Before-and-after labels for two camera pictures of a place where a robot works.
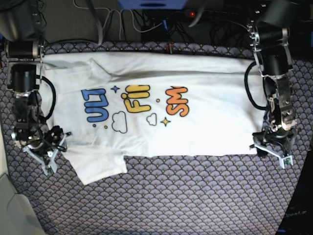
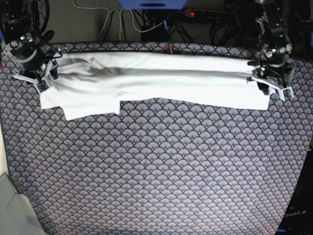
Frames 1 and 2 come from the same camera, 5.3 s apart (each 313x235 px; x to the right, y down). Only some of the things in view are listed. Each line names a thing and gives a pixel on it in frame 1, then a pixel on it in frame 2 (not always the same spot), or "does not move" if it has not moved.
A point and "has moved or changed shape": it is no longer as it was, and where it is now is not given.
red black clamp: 167,46 does not move
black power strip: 203,12 does not move
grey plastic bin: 17,216 does not move
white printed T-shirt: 108,105 has moved or changed shape
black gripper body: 34,138 → 33,55
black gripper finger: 54,135 → 54,73
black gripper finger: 259,138 → 264,87
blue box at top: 152,4 does not move
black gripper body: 283,139 → 275,66
